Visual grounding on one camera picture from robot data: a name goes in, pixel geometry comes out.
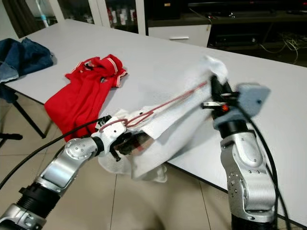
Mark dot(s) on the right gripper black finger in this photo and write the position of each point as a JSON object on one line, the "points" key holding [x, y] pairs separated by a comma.
{"points": [[218, 86]]}

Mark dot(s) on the red plastic clothes hanger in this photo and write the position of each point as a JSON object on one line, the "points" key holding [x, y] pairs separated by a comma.
{"points": [[172, 101]]}

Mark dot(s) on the cream white polo shirt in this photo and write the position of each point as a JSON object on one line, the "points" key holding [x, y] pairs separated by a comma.
{"points": [[177, 124]]}

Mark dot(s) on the blue denim garment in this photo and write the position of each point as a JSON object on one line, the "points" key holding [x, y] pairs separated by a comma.
{"points": [[24, 60]]}

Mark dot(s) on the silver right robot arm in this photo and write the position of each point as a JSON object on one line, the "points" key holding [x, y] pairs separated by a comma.
{"points": [[249, 172]]}

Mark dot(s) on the black set-top box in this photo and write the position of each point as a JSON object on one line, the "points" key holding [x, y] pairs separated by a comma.
{"points": [[232, 40]]}

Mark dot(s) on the wide white drawer front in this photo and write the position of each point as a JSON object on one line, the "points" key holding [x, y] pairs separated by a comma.
{"points": [[180, 34]]}

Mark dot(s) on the red polo shirt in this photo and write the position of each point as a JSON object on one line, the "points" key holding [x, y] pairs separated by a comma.
{"points": [[81, 96]]}

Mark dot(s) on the dark wooden TV stand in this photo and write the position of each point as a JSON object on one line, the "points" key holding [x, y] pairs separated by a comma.
{"points": [[230, 21]]}

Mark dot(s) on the grey curtain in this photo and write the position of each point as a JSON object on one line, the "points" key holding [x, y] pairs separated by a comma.
{"points": [[24, 17]]}

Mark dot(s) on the white glass-door cabinet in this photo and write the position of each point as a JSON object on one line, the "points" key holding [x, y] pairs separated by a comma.
{"points": [[100, 12]]}

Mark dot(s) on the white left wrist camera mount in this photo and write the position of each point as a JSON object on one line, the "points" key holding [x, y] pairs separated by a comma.
{"points": [[115, 130]]}

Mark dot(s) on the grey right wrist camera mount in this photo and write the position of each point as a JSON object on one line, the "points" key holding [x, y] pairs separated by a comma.
{"points": [[244, 108]]}

